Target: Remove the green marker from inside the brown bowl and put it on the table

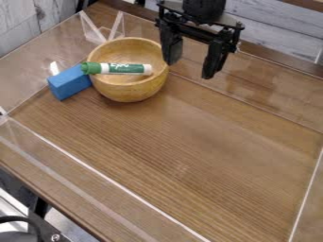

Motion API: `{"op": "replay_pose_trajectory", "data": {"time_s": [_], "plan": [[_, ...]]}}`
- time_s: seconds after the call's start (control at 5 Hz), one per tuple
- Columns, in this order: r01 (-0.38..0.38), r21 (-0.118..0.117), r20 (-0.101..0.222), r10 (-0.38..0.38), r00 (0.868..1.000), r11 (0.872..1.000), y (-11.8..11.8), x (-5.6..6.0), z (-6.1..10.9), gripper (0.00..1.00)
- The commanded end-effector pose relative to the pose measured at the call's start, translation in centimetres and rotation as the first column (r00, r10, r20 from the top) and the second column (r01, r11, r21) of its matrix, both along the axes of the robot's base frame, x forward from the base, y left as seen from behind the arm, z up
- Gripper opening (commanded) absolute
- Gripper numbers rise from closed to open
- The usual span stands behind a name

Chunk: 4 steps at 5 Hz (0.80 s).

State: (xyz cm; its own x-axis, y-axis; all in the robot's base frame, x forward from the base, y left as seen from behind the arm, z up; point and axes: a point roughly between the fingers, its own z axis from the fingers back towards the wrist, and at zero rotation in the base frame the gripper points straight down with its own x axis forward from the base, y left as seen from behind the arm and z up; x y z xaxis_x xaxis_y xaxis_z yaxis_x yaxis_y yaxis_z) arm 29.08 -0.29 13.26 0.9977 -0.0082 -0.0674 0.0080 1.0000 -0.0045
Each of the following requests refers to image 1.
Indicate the brown wooden bowl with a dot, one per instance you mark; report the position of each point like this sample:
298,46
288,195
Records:
129,88

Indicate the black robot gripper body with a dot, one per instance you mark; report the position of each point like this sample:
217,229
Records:
201,21

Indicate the clear acrylic corner bracket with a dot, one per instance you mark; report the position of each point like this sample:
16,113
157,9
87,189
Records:
99,35

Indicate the blue rectangular block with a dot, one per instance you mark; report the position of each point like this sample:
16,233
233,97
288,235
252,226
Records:
68,82

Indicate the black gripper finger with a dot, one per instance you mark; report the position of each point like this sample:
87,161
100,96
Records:
171,42
215,59

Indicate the green white dry-erase marker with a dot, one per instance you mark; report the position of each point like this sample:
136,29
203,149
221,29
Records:
108,68

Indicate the black table leg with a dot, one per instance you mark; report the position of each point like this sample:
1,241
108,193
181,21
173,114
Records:
41,207

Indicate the clear acrylic tray wall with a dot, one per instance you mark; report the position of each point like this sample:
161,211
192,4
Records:
112,212

